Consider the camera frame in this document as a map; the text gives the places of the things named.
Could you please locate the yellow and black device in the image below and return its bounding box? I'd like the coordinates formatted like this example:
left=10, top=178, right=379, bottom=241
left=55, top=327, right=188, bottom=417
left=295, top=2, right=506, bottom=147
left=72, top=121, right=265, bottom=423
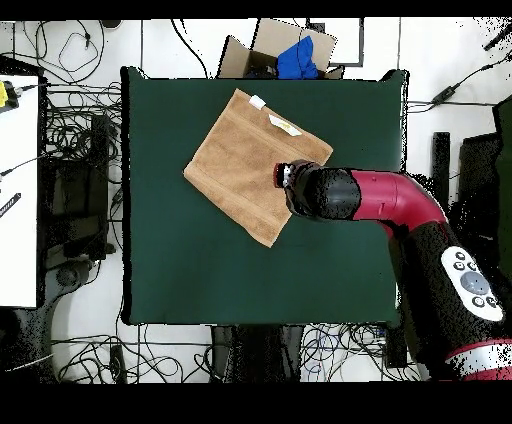
left=0, top=79, right=20, bottom=115

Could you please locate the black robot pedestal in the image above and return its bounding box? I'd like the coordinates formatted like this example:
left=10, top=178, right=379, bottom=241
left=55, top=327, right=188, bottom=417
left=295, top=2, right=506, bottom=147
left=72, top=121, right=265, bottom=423
left=210, top=324, right=307, bottom=383

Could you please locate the grey looped cable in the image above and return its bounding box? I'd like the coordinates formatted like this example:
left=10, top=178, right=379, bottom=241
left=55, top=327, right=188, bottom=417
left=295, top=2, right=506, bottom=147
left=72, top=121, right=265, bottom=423
left=35, top=19, right=106, bottom=85

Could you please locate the black equipment stand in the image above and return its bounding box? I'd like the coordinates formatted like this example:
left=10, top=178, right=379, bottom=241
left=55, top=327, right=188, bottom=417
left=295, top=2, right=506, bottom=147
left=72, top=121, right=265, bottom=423
left=431, top=131, right=501, bottom=249
left=39, top=113, right=117, bottom=261

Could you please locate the black power strip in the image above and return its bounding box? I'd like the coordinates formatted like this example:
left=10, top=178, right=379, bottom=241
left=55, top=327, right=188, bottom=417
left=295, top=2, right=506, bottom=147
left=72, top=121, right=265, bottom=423
left=384, top=319, right=408, bottom=369

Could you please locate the black power adapter with cable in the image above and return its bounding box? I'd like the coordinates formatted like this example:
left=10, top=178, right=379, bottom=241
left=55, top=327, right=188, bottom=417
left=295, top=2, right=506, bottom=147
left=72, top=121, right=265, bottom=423
left=406, top=51, right=512, bottom=115

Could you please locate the blue cloth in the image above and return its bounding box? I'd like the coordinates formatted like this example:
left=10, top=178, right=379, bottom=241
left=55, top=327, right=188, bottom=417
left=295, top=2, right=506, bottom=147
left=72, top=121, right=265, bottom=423
left=276, top=35, right=320, bottom=80

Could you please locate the orange terry towel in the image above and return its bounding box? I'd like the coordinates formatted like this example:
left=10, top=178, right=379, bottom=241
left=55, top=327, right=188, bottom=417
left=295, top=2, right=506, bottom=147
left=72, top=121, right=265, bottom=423
left=182, top=88, right=334, bottom=249

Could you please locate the black cable tangle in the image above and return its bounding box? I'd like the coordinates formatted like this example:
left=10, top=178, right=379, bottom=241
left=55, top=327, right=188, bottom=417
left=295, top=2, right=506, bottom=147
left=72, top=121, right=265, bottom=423
left=51, top=323, right=213, bottom=383
left=39, top=79, right=123, bottom=169
left=299, top=321, right=421, bottom=381

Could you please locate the white desk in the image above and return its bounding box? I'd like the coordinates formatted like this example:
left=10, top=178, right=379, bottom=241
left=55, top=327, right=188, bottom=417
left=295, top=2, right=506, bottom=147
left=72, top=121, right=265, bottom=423
left=0, top=73, right=41, bottom=309

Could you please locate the brown cardboard box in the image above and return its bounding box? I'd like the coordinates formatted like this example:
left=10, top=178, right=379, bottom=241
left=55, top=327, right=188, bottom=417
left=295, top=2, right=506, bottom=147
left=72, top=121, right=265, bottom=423
left=215, top=17, right=345, bottom=80

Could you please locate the dark green table cloth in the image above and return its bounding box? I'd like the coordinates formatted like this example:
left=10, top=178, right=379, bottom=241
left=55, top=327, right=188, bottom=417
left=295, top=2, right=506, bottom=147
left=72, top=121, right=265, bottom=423
left=120, top=65, right=409, bottom=326

